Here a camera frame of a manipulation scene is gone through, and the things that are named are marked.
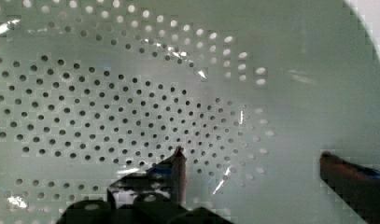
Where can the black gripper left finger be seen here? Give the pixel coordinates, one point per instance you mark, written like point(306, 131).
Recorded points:
point(168, 178)

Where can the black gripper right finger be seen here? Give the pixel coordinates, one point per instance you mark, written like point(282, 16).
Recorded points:
point(356, 185)

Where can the green plastic strainer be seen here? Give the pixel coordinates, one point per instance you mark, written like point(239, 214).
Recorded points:
point(253, 90)

